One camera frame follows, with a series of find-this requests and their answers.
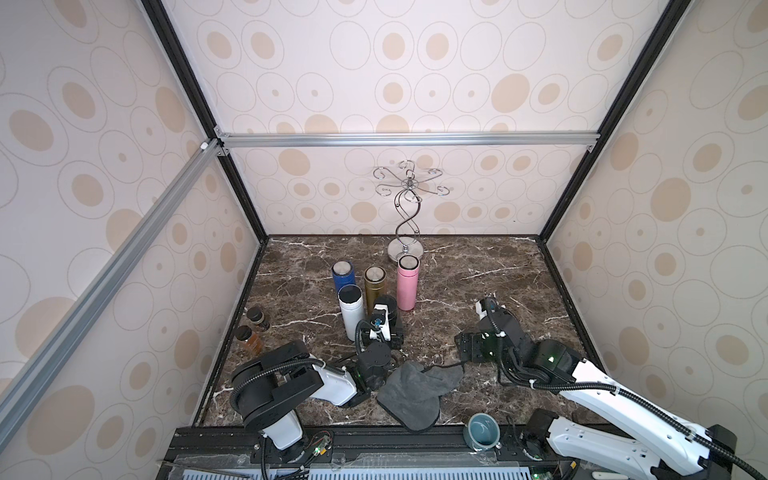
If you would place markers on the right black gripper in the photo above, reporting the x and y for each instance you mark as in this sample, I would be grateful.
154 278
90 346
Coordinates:
471 345

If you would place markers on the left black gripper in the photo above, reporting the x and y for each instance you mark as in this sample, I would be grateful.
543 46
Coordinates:
397 342

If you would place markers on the black thermos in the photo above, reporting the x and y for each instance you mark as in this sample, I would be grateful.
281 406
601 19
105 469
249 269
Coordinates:
390 315

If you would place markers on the grey wiping cloth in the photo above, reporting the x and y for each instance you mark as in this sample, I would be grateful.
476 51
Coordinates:
412 393

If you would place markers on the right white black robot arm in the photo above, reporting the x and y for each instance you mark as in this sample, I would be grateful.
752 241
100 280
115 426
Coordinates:
652 443

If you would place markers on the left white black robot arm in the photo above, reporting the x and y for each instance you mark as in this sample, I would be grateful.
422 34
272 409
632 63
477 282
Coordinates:
267 391

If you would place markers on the white thermos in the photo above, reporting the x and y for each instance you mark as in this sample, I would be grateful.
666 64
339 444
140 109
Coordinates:
352 306

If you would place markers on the gold thermos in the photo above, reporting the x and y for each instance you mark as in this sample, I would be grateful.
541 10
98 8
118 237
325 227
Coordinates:
374 285

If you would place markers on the blue thermos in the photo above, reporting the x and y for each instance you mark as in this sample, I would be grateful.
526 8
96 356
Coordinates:
342 274

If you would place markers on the pink thermos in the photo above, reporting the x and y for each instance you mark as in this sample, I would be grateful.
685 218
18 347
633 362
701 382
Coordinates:
407 281

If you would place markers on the teal ceramic mug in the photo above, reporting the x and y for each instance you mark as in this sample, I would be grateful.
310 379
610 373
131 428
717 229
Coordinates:
481 432

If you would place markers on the amber spice jar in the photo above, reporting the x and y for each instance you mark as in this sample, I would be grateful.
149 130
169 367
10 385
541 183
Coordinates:
249 339

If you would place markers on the dark capped spice jar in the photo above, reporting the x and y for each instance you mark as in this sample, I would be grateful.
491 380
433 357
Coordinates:
257 318

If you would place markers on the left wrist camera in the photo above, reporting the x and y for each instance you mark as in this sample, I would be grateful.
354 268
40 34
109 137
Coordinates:
380 325

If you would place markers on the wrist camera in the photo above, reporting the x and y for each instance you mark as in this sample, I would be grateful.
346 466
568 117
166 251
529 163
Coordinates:
380 325
485 307

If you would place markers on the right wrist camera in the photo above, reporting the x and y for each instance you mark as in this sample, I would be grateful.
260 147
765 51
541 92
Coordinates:
485 307

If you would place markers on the silver wire cup stand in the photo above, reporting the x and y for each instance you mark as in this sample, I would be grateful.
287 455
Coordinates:
406 188

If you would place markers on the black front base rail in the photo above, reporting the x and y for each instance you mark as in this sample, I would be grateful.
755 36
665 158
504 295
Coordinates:
364 452

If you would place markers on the horizontal aluminium rail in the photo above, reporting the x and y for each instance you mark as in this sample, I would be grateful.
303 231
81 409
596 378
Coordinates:
439 139

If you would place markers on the left diagonal aluminium rail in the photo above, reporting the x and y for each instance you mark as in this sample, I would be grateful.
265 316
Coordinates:
39 372

